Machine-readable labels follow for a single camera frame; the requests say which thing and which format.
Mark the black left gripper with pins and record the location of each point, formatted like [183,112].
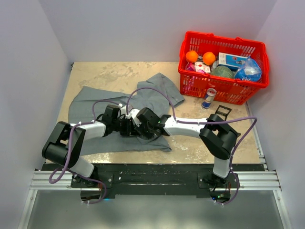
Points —
[127,131]

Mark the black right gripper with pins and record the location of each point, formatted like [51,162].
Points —
[148,136]

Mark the grey button-up shirt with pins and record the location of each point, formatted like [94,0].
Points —
[156,93]

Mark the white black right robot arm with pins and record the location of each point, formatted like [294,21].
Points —
[219,139]

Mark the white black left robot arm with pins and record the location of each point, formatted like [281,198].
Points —
[64,145]

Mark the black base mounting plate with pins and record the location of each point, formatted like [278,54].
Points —
[158,180]

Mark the red plastic shopping basket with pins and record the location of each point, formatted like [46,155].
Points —
[230,91]

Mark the blue silver drink can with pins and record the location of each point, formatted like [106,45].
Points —
[209,97]

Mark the pink white small box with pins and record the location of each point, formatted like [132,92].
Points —
[199,67]

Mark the orange fruit left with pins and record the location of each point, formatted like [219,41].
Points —
[191,56]

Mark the orange fruit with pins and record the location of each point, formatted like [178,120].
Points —
[209,58]
[191,56]

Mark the orange fruit right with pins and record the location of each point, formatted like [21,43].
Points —
[209,58]

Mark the green melon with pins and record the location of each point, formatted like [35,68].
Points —
[222,71]

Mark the white blue light bulb box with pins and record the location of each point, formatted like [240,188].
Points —
[233,62]

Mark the blue plastic bag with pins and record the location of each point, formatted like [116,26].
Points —
[249,71]

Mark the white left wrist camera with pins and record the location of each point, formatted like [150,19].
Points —
[123,109]

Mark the black rectangular frame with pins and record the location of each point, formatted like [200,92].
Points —
[223,111]

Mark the aluminium frame rail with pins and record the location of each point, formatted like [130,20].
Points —
[40,181]

